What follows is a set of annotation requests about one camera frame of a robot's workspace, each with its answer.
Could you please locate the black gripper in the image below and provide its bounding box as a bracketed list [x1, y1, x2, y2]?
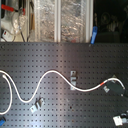
[104, 82, 125, 96]

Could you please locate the white cable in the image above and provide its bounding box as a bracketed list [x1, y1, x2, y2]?
[0, 69, 121, 115]

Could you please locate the white connector block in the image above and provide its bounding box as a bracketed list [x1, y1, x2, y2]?
[113, 113, 128, 126]

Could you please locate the black perforated pegboard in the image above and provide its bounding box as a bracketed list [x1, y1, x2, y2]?
[0, 43, 128, 128]

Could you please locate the blue object at corner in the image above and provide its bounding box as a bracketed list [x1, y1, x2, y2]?
[0, 116, 6, 126]

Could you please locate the upright metal cable clip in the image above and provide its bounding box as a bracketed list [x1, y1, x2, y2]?
[70, 71, 77, 91]

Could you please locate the blue clamp handle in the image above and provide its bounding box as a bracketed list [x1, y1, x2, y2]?
[90, 26, 98, 44]

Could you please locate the tilted metal cable clip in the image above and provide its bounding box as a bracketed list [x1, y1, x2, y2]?
[30, 97, 44, 113]

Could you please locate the white aluminium frame post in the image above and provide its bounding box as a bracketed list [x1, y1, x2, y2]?
[54, 0, 61, 42]

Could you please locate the red handled tool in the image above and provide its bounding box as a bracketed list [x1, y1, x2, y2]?
[1, 4, 25, 15]

